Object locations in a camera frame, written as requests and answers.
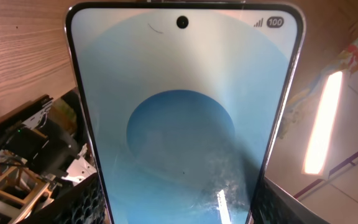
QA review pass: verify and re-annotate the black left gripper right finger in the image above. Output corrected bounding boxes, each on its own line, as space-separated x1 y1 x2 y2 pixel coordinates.
251 177 329 224

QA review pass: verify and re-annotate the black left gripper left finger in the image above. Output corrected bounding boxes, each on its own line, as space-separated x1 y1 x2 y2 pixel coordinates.
20 174 106 224

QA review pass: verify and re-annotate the blue-screen Galaxy smartphone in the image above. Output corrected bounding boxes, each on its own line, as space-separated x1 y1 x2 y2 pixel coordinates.
65 1 305 224

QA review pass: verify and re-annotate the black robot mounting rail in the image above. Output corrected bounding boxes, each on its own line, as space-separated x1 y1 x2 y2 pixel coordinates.
0 90 97 223

